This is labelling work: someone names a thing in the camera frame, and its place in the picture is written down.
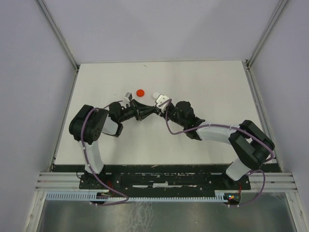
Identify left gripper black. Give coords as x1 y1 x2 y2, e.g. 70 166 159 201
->
118 99 155 123

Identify round white earbud case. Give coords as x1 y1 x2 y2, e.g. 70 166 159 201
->
152 92 160 100

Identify round orange earbud case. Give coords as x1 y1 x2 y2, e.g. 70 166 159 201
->
136 89 145 97

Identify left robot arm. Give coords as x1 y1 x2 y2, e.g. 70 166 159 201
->
69 100 155 189

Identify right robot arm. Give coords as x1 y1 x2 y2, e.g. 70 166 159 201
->
155 96 275 189

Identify right controller board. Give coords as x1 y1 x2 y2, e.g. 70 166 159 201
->
227 193 241 205

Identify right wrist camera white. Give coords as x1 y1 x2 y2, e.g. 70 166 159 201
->
155 94 172 108

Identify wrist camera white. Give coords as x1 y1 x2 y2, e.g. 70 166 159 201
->
123 92 133 102
155 94 172 108

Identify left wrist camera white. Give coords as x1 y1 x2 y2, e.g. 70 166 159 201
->
123 92 133 102

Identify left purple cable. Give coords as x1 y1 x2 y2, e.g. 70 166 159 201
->
81 100 130 207

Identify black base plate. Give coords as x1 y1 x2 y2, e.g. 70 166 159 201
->
79 173 250 191

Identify white slotted cable duct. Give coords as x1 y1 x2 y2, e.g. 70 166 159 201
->
45 189 230 203

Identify left aluminium corner post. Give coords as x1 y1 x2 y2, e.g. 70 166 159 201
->
35 0 80 71

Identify aluminium corner post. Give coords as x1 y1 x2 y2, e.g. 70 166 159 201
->
35 0 80 71
246 0 290 70

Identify aluminium frame rail front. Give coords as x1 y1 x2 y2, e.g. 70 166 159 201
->
36 172 298 193

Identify right aluminium corner post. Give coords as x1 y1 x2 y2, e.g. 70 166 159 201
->
246 0 290 70

